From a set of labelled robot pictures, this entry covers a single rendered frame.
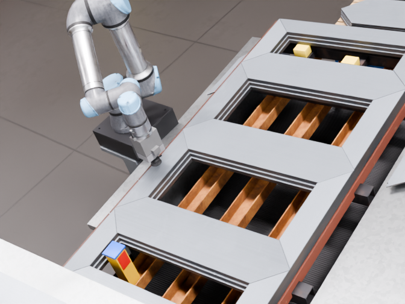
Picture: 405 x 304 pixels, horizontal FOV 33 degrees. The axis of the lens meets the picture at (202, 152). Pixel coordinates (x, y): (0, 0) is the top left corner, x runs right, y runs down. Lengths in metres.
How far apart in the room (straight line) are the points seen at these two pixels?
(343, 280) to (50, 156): 2.64
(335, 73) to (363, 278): 0.92
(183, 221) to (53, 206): 1.81
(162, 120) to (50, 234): 1.21
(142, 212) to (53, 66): 3.01
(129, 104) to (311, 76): 0.81
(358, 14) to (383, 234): 1.17
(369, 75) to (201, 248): 0.97
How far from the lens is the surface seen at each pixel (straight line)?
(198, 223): 2.35
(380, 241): 2.30
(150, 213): 2.45
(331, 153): 2.44
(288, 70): 2.87
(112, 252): 2.36
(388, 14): 3.10
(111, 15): 2.67
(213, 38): 4.89
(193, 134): 2.70
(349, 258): 2.27
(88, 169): 4.20
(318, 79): 2.78
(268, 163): 2.46
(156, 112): 3.04
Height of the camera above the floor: 2.52
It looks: 39 degrees down
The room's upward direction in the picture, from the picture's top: 21 degrees counter-clockwise
